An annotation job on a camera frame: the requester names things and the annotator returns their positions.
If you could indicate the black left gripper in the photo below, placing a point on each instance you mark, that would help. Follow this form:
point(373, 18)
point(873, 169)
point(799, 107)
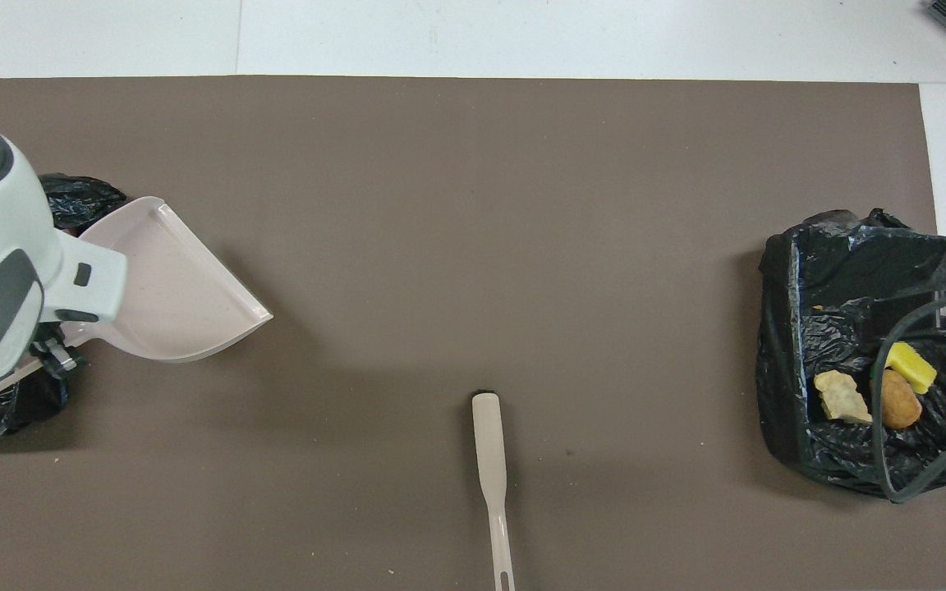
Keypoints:
point(58, 351)

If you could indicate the beige plastic dustpan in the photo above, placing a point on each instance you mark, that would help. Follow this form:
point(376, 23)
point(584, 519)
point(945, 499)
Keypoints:
point(169, 287)

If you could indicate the beige hand brush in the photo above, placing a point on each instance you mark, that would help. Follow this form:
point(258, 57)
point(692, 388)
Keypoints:
point(491, 451)

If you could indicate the black plastic trash bag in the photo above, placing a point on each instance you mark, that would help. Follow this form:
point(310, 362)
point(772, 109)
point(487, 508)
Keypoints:
point(79, 201)

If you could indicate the yellow sponge piece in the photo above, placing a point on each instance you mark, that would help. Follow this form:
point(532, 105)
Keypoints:
point(912, 367)

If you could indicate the brown table mat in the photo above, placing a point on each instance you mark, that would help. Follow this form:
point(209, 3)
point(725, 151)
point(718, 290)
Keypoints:
point(440, 246)

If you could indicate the pale flaky pastry piece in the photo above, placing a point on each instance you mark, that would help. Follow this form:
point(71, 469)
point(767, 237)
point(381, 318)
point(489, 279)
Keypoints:
point(842, 398)

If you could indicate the brown bread roll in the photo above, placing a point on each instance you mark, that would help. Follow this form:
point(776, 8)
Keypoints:
point(900, 402)

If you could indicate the black bag-covered bin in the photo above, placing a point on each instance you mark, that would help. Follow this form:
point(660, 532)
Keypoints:
point(818, 271)

